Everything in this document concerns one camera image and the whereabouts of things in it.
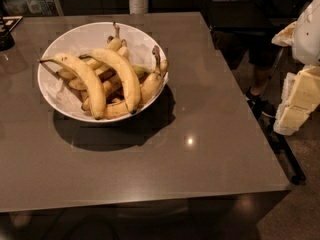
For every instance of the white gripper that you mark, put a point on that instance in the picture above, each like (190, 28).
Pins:
(308, 37)

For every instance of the long yellow banana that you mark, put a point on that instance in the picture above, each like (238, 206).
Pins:
(125, 71)

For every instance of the back yellow banana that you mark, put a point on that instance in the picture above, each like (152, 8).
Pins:
(114, 43)

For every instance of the bottom yellow banana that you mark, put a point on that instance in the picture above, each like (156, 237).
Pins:
(115, 110)

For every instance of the front left yellow banana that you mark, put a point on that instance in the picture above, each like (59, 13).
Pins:
(86, 74)

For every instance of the white bowl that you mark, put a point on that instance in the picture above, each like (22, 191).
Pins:
(81, 40)

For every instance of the person's dark shorts leg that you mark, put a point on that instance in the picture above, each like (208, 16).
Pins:
(262, 54)

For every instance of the black metal stand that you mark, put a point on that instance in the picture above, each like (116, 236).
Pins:
(278, 142)

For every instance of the person's black shoe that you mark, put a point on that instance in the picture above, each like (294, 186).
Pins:
(263, 104)

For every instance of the shelf with bottles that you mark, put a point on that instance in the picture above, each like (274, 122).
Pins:
(31, 8)

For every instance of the black object on table corner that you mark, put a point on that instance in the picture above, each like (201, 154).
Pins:
(7, 24)

